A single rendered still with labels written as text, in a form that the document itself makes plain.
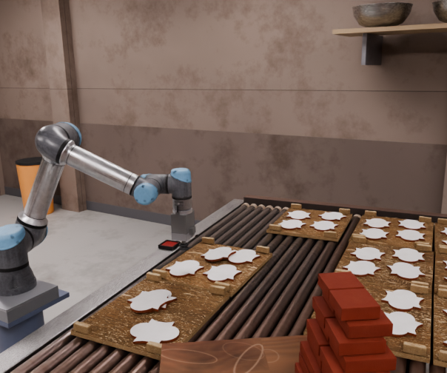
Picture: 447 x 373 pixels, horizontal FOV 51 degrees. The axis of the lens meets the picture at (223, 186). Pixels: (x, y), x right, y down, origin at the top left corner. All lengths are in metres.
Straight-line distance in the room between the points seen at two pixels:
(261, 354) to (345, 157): 3.20
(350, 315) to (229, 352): 0.44
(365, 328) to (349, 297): 0.06
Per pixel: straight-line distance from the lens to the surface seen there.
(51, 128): 1.76
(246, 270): 1.87
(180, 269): 1.87
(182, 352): 1.21
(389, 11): 3.57
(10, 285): 1.90
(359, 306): 0.84
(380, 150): 4.15
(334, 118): 4.23
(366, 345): 0.85
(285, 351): 1.21
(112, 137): 5.63
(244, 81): 4.55
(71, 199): 6.16
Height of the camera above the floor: 1.71
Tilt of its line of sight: 14 degrees down
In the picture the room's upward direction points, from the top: 1 degrees counter-clockwise
